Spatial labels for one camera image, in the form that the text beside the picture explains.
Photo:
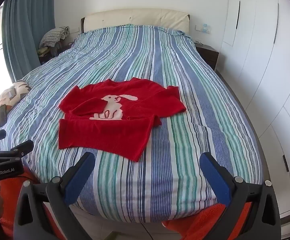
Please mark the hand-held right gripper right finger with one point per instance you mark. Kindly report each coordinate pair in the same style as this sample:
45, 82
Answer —
215, 177

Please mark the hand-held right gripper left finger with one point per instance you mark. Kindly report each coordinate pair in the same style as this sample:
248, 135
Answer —
79, 177

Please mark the red sweater with rabbit print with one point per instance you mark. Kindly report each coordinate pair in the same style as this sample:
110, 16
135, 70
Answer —
104, 135

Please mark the dark remote control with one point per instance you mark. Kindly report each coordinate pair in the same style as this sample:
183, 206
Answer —
2, 115

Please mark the person's orange pants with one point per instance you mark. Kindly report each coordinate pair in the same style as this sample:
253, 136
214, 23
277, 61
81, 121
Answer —
205, 222

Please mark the patterned pillow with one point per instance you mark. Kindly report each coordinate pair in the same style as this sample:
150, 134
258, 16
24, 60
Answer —
17, 90

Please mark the dark wooden nightstand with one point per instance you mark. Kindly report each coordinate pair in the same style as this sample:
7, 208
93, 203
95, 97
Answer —
207, 55
59, 52

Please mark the teal curtain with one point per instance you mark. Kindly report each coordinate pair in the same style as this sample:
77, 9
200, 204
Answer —
24, 30

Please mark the checked cloth bundle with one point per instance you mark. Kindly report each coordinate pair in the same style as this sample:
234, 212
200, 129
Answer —
54, 35

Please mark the white wardrobe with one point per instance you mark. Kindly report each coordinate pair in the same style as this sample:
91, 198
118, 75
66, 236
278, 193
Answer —
260, 67

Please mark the striped bed sheet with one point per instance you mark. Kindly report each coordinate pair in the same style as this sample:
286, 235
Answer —
160, 60

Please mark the cream padded headboard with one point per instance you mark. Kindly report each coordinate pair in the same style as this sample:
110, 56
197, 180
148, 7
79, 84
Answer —
134, 18

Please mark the white wall socket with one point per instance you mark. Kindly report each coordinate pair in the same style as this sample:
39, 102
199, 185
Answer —
204, 28

